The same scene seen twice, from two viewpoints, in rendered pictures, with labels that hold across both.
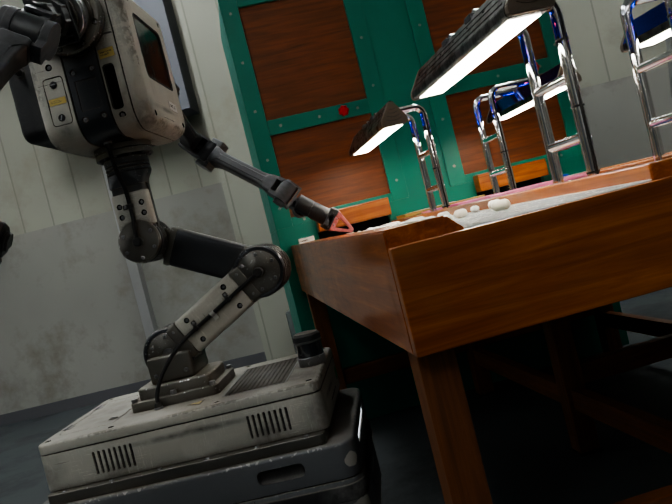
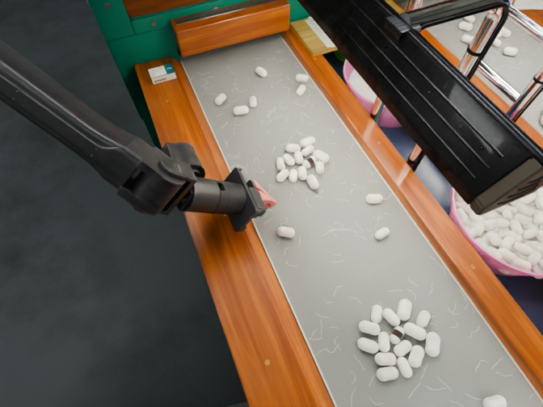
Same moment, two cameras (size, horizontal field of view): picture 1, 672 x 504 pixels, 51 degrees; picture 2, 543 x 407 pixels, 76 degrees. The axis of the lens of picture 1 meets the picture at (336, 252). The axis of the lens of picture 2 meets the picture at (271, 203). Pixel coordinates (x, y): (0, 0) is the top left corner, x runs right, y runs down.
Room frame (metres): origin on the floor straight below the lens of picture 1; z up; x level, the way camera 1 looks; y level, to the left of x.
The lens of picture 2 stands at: (1.95, 0.03, 1.35)
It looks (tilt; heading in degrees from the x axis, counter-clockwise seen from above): 59 degrees down; 345
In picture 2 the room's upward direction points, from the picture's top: straight up
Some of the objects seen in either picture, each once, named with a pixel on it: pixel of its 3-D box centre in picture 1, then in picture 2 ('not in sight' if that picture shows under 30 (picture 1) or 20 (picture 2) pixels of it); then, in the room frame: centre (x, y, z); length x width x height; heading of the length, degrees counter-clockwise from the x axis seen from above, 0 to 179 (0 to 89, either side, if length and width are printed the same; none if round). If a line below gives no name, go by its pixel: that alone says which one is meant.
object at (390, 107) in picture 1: (372, 130); (362, 14); (2.37, -0.22, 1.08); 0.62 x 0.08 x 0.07; 8
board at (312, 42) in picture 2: (439, 207); (353, 25); (2.79, -0.45, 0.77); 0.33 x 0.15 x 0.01; 98
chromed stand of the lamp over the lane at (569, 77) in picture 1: (523, 123); not in sight; (1.41, -0.43, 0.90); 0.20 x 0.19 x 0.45; 8
